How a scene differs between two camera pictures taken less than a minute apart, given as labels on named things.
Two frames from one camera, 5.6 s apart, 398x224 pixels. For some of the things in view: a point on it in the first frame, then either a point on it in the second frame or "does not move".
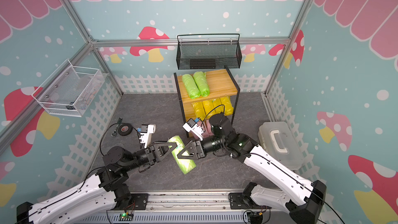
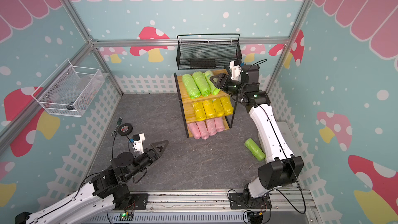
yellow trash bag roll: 199,110 does not move
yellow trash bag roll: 226,103 does not move
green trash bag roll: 201,81 does not move
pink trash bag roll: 203,134 to 195,130
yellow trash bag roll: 208,106 does not move
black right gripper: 198,151 to 225,83
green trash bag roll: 191,86 does not move
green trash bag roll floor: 186,165 to 214,89
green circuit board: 125,217 does not move
